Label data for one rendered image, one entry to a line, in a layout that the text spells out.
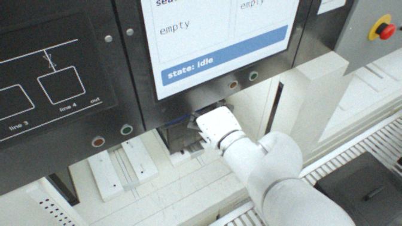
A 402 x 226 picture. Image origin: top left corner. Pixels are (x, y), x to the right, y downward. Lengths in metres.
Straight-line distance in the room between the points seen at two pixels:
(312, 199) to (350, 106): 1.06
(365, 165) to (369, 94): 0.41
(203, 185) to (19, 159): 0.70
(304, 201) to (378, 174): 0.90
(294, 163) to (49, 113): 0.45
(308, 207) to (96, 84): 0.32
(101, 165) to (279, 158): 0.72
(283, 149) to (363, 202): 0.62
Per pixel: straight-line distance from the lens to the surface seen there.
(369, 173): 1.25
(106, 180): 1.08
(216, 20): 0.45
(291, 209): 0.39
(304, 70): 0.67
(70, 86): 0.41
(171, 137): 0.95
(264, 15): 0.51
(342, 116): 1.38
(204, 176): 1.07
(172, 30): 0.41
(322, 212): 0.37
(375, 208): 1.19
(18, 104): 0.42
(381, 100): 1.54
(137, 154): 1.11
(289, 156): 0.61
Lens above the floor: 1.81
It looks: 50 degrees down
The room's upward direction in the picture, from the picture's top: straight up
